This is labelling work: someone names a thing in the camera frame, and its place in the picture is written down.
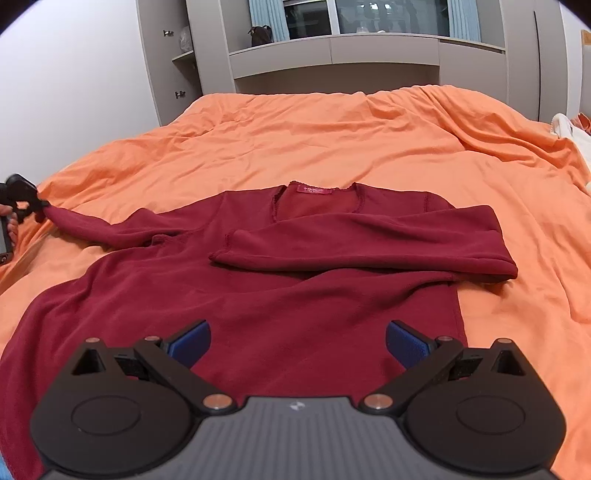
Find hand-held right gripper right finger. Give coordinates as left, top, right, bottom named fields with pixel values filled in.
left=358, top=320, right=527, bottom=415

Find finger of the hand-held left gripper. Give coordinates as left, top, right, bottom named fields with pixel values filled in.
left=0, top=174, right=51, bottom=209
left=10, top=199, right=34, bottom=225

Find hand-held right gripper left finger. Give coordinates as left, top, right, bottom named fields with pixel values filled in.
left=69, top=320, right=237, bottom=415

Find dark red long-sleeve shirt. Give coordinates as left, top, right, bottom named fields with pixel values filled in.
left=0, top=181, right=518, bottom=480

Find person's left hand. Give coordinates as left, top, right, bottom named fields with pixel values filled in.
left=0, top=204, right=20, bottom=241

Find orange blanket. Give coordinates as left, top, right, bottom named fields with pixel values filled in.
left=0, top=84, right=591, bottom=480

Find grey open shelf cabinet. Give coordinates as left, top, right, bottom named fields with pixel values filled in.
left=136, top=0, right=237, bottom=126

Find white crumpled cloth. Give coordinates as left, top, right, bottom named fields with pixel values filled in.
left=550, top=112, right=591, bottom=188

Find dark brown bag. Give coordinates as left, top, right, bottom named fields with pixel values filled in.
left=247, top=25, right=274, bottom=47

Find grey window bench drawers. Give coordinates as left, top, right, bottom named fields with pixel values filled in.
left=229, top=34, right=507, bottom=96

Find blue curtain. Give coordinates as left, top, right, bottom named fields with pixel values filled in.
left=249, top=0, right=290, bottom=45
left=448, top=0, right=484, bottom=45

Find grey tall wardrobe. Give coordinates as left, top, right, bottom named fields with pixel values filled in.
left=501, top=0, right=581, bottom=123

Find window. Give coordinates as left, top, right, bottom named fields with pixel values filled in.
left=281, top=0, right=451, bottom=38

